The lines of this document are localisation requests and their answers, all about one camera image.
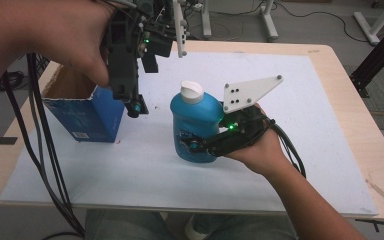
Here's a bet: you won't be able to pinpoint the person's legs in jeans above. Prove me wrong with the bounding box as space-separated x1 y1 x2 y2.
84 209 299 240

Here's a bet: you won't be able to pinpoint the person's right hand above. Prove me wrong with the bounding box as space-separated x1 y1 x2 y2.
224 103 294 178

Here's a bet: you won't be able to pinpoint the blue cardboard box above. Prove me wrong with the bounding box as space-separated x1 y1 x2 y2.
41 64 127 144

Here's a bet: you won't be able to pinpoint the white stand leg with foot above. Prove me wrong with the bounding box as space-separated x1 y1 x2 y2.
259 0 280 43

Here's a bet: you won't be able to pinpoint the angled white stand leg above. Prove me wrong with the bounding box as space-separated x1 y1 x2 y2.
353 0 384 47

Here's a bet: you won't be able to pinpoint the person's left hand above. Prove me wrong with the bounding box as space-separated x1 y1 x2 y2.
23 0 116 88

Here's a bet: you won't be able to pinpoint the black metal stand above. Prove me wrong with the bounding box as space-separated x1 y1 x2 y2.
348 13 384 98

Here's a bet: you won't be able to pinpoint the long black floor cable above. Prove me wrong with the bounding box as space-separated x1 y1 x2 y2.
272 0 371 44

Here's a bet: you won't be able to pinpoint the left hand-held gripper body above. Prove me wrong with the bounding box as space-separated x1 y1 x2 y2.
104 0 188 103

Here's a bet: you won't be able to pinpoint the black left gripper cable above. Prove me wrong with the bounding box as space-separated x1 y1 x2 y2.
3 53 87 239

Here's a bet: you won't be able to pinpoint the tangle of black floor cables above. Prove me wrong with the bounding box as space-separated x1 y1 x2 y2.
183 0 205 38

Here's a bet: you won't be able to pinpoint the black tape strip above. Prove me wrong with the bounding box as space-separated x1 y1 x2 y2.
0 136 19 151
354 218 384 233

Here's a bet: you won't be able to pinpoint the person's white shoe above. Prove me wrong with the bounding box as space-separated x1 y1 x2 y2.
184 213 208 240

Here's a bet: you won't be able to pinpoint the slim white stand leg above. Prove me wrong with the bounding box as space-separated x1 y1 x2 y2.
200 0 213 40

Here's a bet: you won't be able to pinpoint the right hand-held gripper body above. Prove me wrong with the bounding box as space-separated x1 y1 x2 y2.
206 74 284 158

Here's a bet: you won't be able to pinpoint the white foam mat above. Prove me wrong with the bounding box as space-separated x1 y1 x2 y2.
0 50 379 217

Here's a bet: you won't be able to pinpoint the blue liquid bottle white cap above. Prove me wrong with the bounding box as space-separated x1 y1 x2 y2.
169 79 226 164

